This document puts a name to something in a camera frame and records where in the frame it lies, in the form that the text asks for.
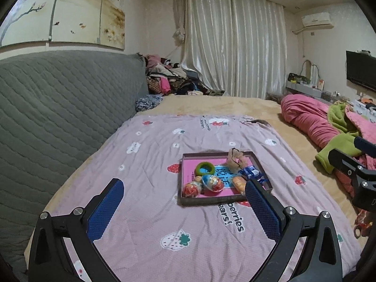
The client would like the shallow brown box tray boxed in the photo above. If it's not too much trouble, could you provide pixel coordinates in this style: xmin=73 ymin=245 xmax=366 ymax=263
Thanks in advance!
xmin=176 ymin=151 xmax=274 ymax=207

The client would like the grey quilted headboard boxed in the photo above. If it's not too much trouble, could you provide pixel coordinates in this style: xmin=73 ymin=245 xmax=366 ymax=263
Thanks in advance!
xmin=1 ymin=50 xmax=147 ymax=272

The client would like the pile of clothes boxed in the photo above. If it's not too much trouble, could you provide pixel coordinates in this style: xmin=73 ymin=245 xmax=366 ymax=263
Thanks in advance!
xmin=143 ymin=55 xmax=225 ymax=96

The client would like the blue red chocolate egg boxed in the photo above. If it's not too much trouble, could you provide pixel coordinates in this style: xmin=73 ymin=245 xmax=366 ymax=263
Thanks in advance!
xmin=201 ymin=174 xmax=224 ymax=193

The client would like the floral wall painting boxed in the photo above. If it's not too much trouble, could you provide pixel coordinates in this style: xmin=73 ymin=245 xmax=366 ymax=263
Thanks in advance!
xmin=1 ymin=0 xmax=125 ymax=49

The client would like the green fuzzy hair tie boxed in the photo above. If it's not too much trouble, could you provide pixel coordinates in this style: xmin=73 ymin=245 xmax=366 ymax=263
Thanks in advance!
xmin=194 ymin=162 xmax=216 ymax=176

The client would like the pink children's book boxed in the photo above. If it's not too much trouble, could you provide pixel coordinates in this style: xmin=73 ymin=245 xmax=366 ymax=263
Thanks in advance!
xmin=182 ymin=156 xmax=240 ymax=198

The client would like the cluttered side desk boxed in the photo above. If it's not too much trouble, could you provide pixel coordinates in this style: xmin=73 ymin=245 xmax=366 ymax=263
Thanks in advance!
xmin=286 ymin=59 xmax=350 ymax=103

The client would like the green fleece garment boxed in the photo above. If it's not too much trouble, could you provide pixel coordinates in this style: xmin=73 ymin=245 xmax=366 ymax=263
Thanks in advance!
xmin=315 ymin=102 xmax=362 ymax=174

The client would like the dark floral cloth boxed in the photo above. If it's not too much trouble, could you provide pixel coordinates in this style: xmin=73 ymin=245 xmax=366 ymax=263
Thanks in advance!
xmin=135 ymin=94 xmax=163 ymax=112

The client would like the small blue Oreo pack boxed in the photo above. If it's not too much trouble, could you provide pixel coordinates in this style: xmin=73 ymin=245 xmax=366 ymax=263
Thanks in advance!
xmin=239 ymin=165 xmax=262 ymax=180

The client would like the pink strawberry print blanket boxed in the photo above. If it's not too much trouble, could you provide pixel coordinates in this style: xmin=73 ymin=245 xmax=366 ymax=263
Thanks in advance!
xmin=50 ymin=115 xmax=361 ymax=281

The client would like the beige lace scrunchie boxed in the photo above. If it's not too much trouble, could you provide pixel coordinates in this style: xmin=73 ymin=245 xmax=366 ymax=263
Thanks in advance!
xmin=226 ymin=148 xmax=249 ymax=174

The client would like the white air conditioner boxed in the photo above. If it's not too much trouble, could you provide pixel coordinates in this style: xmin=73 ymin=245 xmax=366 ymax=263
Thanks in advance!
xmin=302 ymin=12 xmax=333 ymax=28

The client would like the yellow cracker pack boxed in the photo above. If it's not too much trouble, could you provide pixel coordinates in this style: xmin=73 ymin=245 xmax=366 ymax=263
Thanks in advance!
xmin=232 ymin=176 xmax=247 ymax=195

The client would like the white striped curtain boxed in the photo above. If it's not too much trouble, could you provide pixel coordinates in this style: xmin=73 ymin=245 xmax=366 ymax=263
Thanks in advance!
xmin=173 ymin=0 xmax=287 ymax=99

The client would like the black wall television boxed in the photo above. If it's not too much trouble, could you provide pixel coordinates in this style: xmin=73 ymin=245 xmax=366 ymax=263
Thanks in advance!
xmin=346 ymin=51 xmax=376 ymax=92

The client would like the pink folded quilt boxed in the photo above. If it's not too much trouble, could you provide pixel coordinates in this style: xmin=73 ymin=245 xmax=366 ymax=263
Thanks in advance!
xmin=280 ymin=94 xmax=375 ymax=197

